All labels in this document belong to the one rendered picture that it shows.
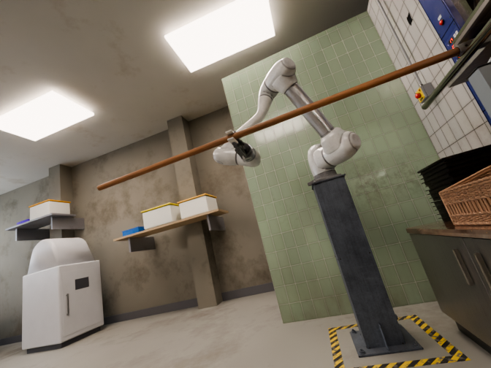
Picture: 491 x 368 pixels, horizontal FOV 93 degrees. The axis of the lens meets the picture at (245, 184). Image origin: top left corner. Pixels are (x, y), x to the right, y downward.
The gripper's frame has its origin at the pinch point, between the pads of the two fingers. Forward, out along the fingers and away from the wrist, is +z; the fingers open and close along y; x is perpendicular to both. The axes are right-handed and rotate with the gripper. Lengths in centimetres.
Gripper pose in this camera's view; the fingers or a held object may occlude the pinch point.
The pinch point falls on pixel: (231, 137)
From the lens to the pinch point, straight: 109.9
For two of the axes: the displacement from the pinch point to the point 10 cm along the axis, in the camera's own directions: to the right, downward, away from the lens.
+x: -9.2, 3.0, 2.4
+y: 2.4, 9.4, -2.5
